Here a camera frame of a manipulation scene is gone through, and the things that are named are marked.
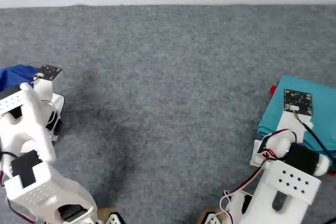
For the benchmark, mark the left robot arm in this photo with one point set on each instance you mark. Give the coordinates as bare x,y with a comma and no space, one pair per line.
29,129

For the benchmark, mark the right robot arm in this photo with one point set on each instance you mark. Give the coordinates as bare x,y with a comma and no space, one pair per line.
286,182

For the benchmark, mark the teal folded shirt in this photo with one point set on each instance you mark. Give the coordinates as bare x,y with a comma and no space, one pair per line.
271,117

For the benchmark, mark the blue shirt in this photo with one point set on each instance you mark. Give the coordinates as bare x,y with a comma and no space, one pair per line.
13,75

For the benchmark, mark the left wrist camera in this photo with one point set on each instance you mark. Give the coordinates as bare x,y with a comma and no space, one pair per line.
49,72

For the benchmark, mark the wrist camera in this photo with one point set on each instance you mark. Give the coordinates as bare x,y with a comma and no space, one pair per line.
49,72
298,101

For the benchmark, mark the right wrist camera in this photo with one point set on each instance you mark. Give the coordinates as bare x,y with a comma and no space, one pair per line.
298,101

